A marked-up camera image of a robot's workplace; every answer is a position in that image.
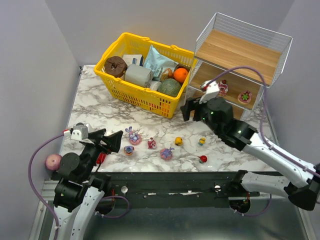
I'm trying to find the white cup in basket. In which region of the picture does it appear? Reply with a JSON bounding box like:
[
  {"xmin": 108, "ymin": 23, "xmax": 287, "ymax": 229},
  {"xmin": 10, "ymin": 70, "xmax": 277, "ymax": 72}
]
[{"xmin": 149, "ymin": 80, "xmax": 162, "ymax": 91}]

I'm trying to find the red cherry toy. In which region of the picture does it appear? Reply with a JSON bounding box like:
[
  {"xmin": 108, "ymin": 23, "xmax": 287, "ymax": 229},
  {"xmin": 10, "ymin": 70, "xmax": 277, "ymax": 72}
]
[{"xmin": 198, "ymin": 155, "xmax": 208, "ymax": 164}]

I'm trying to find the grey paper roll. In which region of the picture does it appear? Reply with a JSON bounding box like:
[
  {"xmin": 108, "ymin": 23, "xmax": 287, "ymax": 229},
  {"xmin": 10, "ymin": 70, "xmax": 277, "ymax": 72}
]
[{"xmin": 124, "ymin": 64, "xmax": 153, "ymax": 88}]

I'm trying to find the orange fruit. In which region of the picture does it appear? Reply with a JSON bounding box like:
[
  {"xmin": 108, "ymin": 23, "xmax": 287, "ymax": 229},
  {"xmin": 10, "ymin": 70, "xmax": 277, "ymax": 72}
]
[{"xmin": 173, "ymin": 67, "xmax": 189, "ymax": 84}]

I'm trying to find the pink bear with strawberry cake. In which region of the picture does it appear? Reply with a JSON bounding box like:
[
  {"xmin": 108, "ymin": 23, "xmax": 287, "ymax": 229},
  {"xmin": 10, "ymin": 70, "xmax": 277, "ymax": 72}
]
[{"xmin": 218, "ymin": 79, "xmax": 228, "ymax": 97}]

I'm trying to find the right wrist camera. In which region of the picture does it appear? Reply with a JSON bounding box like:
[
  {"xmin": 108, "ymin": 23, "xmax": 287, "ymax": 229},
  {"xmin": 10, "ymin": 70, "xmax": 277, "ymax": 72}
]
[{"xmin": 199, "ymin": 79, "xmax": 220, "ymax": 104}]

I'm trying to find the brown bread pastry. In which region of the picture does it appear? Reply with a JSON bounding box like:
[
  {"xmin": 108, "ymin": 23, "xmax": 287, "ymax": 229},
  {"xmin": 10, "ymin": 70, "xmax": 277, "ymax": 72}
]
[{"xmin": 160, "ymin": 68, "xmax": 174, "ymax": 82}]

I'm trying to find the yellow plastic basket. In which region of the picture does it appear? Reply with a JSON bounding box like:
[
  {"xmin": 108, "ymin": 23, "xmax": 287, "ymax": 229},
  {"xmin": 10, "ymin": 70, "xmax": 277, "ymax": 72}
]
[{"xmin": 94, "ymin": 32, "xmax": 194, "ymax": 119}]

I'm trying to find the pink bear with santa hat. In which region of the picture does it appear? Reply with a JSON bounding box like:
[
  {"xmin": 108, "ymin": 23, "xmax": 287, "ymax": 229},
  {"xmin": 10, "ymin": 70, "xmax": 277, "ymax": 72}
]
[{"xmin": 147, "ymin": 137, "xmax": 157, "ymax": 149}]

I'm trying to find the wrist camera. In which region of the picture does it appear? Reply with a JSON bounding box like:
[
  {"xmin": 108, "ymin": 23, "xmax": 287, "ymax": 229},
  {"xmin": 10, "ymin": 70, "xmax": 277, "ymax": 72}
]
[
  {"xmin": 199, "ymin": 79, "xmax": 220, "ymax": 104},
  {"xmin": 62, "ymin": 122, "xmax": 93, "ymax": 142}
]

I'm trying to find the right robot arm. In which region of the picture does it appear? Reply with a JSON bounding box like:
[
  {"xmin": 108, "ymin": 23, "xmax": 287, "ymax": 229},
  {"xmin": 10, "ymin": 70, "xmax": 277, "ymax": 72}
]
[{"xmin": 180, "ymin": 97, "xmax": 320, "ymax": 211}]

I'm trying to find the red bell pepper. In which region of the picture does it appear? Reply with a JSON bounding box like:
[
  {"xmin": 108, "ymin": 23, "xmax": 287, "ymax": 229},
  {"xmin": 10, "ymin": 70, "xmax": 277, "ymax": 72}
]
[{"xmin": 96, "ymin": 153, "xmax": 107, "ymax": 165}]

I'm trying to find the purple bunny on pink macaron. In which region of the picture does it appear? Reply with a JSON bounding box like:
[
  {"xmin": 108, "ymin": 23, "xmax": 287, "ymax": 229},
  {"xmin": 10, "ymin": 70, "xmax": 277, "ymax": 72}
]
[{"xmin": 160, "ymin": 147, "xmax": 174, "ymax": 161}]

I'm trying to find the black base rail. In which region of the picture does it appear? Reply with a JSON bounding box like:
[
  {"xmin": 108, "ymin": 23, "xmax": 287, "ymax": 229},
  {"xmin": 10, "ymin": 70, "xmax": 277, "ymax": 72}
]
[{"xmin": 51, "ymin": 170, "xmax": 283, "ymax": 209}]

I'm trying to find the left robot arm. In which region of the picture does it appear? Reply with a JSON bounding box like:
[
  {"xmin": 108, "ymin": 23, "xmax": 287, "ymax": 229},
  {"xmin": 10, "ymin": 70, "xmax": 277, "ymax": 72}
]
[{"xmin": 49, "ymin": 124, "xmax": 123, "ymax": 240}]

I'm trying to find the yellow hair girl figure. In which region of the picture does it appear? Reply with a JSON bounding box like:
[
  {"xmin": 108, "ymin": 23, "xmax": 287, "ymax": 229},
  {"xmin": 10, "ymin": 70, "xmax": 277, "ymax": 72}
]
[{"xmin": 174, "ymin": 137, "xmax": 183, "ymax": 146}]

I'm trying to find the pink strawberry cake toy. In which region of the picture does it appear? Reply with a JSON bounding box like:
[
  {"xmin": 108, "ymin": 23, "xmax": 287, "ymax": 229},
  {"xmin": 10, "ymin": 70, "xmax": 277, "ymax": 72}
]
[{"xmin": 237, "ymin": 90, "xmax": 252, "ymax": 104}]

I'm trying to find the chocolate donut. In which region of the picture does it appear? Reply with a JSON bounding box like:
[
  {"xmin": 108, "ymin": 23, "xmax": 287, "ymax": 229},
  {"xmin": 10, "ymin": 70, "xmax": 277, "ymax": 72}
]
[{"xmin": 104, "ymin": 56, "xmax": 128, "ymax": 78}]

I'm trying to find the yellow hair blue figure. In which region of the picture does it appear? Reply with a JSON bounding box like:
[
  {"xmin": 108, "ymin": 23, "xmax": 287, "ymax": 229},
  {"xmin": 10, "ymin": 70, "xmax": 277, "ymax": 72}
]
[{"xmin": 198, "ymin": 137, "xmax": 206, "ymax": 146}]

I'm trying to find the purple bunny on pink donut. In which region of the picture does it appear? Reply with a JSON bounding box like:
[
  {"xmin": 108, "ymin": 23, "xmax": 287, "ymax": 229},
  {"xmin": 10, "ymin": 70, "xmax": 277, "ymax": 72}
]
[{"xmin": 125, "ymin": 126, "xmax": 142, "ymax": 146}]

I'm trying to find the green melon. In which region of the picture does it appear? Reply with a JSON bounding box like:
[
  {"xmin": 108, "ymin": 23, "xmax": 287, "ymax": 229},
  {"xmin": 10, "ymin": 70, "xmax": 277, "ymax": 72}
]
[{"xmin": 157, "ymin": 78, "xmax": 181, "ymax": 98}]

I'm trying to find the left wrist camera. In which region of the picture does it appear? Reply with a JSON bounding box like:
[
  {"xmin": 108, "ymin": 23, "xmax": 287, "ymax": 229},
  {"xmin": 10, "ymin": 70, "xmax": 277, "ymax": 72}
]
[{"xmin": 62, "ymin": 122, "xmax": 93, "ymax": 142}]

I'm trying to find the white blue box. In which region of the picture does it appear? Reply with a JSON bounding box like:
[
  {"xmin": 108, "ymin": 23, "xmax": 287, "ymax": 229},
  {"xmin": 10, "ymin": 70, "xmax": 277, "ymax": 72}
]
[{"xmin": 122, "ymin": 54, "xmax": 144, "ymax": 66}]

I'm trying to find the purple bunny in orange cup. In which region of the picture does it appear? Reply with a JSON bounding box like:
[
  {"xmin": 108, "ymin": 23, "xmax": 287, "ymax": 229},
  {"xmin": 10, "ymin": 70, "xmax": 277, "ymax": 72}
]
[{"xmin": 123, "ymin": 145, "xmax": 135, "ymax": 156}]

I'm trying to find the white wire wooden shelf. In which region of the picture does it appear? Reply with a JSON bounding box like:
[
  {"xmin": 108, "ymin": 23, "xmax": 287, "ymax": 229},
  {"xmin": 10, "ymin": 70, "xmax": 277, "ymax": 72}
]
[{"xmin": 182, "ymin": 12, "xmax": 293, "ymax": 136}]

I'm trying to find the light blue chips bag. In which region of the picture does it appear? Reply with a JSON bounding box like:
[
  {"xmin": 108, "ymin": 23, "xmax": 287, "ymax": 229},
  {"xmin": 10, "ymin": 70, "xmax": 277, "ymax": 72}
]
[{"xmin": 143, "ymin": 45, "xmax": 178, "ymax": 82}]

